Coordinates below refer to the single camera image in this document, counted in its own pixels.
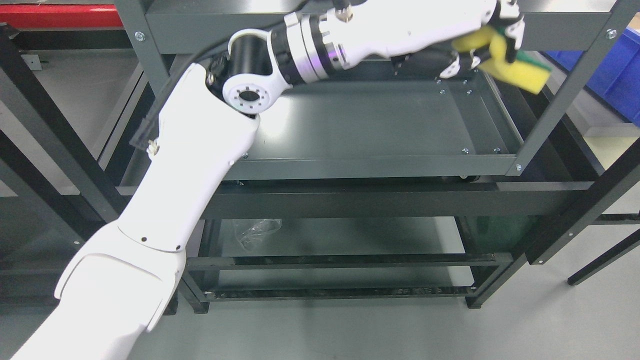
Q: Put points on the clear plastic bag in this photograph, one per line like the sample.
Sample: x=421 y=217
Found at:
x=251 y=233

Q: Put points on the blue plastic bin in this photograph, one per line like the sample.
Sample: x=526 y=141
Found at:
x=609 y=103

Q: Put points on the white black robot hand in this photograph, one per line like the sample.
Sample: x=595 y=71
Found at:
x=398 y=29

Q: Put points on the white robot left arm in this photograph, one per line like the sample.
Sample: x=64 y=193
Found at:
x=120 y=282

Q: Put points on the green yellow sponge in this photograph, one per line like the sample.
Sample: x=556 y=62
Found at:
x=488 y=50

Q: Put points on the grey metal shelf unit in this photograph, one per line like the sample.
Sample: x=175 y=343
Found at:
x=507 y=167

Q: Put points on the red bar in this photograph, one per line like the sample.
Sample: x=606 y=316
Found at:
x=41 y=16

